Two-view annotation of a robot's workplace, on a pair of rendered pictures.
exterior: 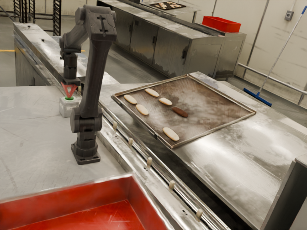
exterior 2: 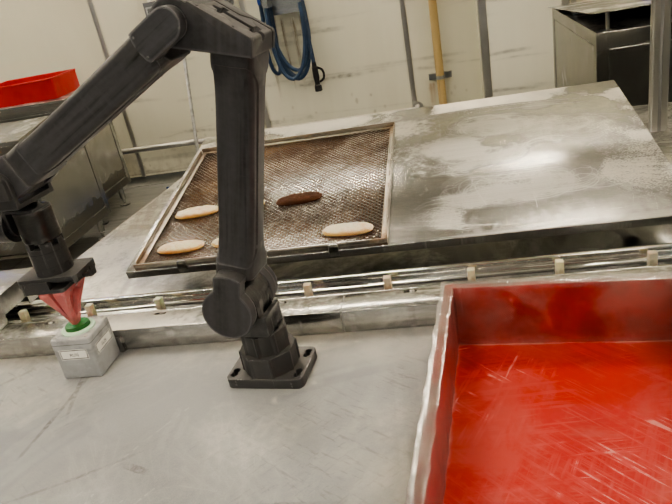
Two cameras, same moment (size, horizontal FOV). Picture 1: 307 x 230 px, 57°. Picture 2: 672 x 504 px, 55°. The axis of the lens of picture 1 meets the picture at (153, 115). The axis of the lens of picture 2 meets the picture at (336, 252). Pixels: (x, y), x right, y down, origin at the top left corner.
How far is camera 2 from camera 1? 0.68 m
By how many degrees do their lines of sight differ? 35
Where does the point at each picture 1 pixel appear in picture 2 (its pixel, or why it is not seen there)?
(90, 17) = (211, 13)
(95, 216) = (479, 395)
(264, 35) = not seen: hidden behind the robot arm
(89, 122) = (260, 285)
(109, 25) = (245, 17)
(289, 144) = (494, 127)
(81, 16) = (181, 24)
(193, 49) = not seen: hidden behind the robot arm
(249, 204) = (581, 208)
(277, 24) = not seen: hidden behind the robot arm
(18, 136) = (97, 470)
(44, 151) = (204, 432)
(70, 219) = (465, 431)
